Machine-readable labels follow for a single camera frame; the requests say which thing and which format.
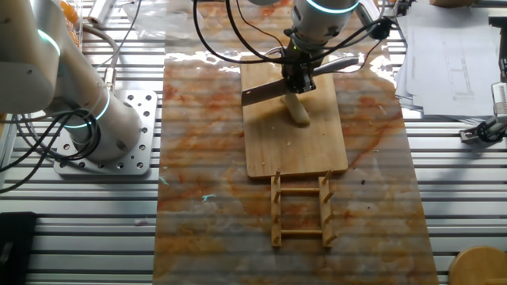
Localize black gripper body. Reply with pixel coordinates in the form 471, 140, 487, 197
281, 47, 318, 86

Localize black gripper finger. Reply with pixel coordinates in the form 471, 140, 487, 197
299, 74, 318, 95
284, 73, 302, 93

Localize clear plastic bag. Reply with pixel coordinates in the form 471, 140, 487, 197
122, 0, 205, 40

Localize white radish piece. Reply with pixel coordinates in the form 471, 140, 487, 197
280, 93, 311, 127

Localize wooden cutting board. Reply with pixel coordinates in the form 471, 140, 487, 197
239, 53, 349, 179

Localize orange marble pattern mat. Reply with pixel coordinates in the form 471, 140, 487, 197
152, 0, 440, 285

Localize wooden knife rack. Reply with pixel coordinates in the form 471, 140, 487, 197
270, 169, 338, 249

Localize stack of white papers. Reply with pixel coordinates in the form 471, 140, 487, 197
395, 3, 502, 122

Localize brown cardboard box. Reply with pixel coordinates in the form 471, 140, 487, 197
429, 0, 476, 8

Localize clear plastic wrap roll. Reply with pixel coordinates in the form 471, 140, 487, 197
86, 0, 118, 27

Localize oranges in plastic tray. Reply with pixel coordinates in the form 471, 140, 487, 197
57, 0, 85, 48

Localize round wooden disc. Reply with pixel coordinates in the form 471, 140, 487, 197
448, 245, 507, 285

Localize black box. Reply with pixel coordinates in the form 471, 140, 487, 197
0, 211, 38, 285

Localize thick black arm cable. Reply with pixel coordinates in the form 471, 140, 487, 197
192, 0, 288, 67
224, 0, 288, 63

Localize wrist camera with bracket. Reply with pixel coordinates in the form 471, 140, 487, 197
354, 0, 394, 41

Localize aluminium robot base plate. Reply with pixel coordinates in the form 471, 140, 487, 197
53, 89, 158, 177

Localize thin black cable with plug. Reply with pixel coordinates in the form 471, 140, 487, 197
94, 0, 143, 70

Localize grey hose with connector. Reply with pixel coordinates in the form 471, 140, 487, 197
81, 23, 120, 93

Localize silver camera on clamp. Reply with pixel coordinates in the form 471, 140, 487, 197
459, 81, 507, 144

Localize black looped cable bundle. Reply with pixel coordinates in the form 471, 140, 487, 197
0, 107, 101, 195

